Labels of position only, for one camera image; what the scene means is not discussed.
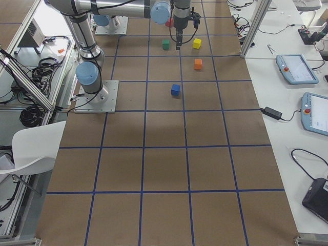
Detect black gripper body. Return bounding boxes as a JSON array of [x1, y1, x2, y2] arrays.
[[173, 7, 189, 37]]

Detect red block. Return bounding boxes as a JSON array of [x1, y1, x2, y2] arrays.
[[165, 18, 174, 28]]

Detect green block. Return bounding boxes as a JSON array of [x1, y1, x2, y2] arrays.
[[162, 39, 170, 50]]

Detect yellow block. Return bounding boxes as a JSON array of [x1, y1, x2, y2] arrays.
[[192, 38, 202, 50]]

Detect orange block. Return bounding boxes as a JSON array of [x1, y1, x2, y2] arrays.
[[194, 59, 203, 70]]

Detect blue block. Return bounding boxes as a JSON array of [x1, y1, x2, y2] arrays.
[[171, 84, 180, 96]]

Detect black power adapter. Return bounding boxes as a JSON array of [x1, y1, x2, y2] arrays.
[[260, 107, 282, 120]]

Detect far teach pendant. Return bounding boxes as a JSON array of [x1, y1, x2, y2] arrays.
[[275, 54, 319, 85]]

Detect teach pendant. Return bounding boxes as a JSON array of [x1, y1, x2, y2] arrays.
[[301, 92, 327, 136], [275, 54, 319, 85]]

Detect grey control box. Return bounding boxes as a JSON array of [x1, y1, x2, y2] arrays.
[[17, 18, 46, 54]]

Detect near teach pendant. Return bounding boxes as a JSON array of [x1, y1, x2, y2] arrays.
[[301, 92, 327, 136]]

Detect white chair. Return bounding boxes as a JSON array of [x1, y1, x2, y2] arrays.
[[1, 121, 66, 194]]

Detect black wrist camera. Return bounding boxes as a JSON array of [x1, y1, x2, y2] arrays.
[[190, 11, 201, 29]]

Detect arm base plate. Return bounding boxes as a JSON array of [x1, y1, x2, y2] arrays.
[[93, 15, 128, 36], [73, 80, 119, 113]]

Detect aluminium frame post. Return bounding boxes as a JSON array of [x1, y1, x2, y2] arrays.
[[240, 0, 272, 58]]

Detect coiled black cables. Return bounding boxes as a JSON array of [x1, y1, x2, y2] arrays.
[[19, 105, 48, 128]]

